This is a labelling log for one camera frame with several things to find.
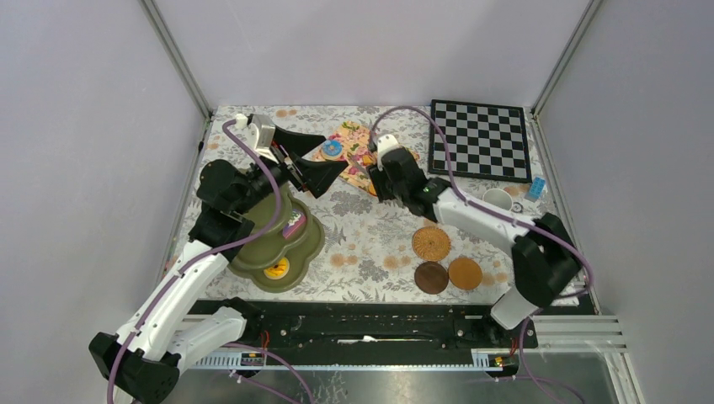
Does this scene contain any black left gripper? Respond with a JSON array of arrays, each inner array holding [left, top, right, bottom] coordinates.
[[233, 125, 349, 215]]

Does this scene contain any blue donut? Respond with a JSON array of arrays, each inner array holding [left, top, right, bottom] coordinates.
[[320, 139, 344, 161]]

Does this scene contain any woven rattan coaster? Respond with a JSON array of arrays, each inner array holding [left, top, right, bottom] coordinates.
[[412, 226, 451, 262]]

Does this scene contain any dark brown wooden coaster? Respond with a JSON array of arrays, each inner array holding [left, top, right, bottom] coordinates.
[[414, 261, 449, 295]]

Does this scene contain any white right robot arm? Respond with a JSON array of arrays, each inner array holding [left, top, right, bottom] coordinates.
[[361, 146, 587, 347]]

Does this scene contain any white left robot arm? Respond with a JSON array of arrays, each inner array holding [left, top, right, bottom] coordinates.
[[89, 115, 345, 403]]

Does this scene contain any floral serving tray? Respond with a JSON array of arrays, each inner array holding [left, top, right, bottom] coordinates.
[[312, 120, 419, 196]]

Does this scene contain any floral tablecloth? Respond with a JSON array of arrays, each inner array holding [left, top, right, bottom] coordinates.
[[177, 104, 581, 306]]

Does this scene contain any black grey chessboard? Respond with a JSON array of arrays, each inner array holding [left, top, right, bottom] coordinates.
[[427, 99, 532, 183]]

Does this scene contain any green tiered dessert stand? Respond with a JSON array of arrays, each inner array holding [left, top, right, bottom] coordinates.
[[228, 185, 325, 294]]

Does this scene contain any light brown wooden coaster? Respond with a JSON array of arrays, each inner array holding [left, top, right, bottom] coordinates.
[[448, 257, 483, 290]]

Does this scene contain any blue toy brick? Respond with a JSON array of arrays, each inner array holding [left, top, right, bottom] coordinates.
[[525, 177, 546, 200]]

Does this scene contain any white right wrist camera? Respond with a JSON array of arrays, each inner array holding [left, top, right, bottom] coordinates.
[[375, 134, 401, 160]]

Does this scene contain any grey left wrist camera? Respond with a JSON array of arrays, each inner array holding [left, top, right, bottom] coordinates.
[[234, 113, 277, 162]]

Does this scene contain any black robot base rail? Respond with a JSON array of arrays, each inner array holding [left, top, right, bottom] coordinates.
[[189, 298, 538, 367]]

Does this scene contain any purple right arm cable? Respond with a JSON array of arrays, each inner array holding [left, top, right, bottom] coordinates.
[[369, 105, 595, 404]]

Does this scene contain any aluminium corner post left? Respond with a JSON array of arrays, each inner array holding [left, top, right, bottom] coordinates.
[[138, 0, 213, 120]]

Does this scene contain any aluminium corner post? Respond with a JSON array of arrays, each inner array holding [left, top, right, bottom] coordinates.
[[531, 0, 605, 116], [138, 0, 213, 120]]

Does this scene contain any aluminium corner post right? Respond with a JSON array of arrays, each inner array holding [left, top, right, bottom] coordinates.
[[531, 0, 605, 116]]

